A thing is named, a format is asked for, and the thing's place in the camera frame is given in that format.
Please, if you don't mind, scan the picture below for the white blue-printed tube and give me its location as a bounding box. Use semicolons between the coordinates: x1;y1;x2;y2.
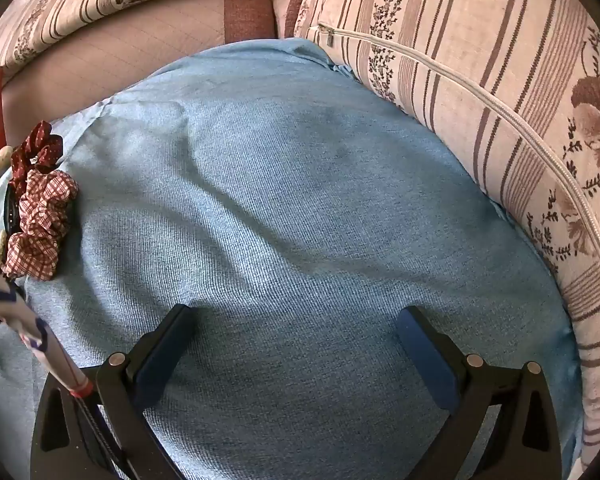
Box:
0;255;127;480

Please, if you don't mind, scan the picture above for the red checked scrunchie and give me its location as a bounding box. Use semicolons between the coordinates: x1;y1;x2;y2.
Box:
2;169;80;281

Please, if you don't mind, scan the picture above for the dark red scrunchie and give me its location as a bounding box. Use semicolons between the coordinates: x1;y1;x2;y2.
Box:
9;120;65;182

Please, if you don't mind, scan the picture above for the light blue cloth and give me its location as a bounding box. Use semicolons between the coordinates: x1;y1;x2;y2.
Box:
0;37;583;480

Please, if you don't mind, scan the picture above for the striped floral cushion with zipper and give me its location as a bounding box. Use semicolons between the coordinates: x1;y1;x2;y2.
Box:
292;0;600;480

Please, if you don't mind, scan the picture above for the brown sofa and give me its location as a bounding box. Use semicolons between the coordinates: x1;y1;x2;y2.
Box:
0;0;326;131

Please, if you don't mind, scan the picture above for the black hair clip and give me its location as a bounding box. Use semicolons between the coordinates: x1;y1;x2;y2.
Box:
3;189;20;237

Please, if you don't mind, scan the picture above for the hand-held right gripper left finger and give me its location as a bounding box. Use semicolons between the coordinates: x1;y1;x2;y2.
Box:
30;304;196;480

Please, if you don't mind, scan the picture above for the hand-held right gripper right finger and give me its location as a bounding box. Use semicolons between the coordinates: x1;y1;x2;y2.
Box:
396;306;563;480

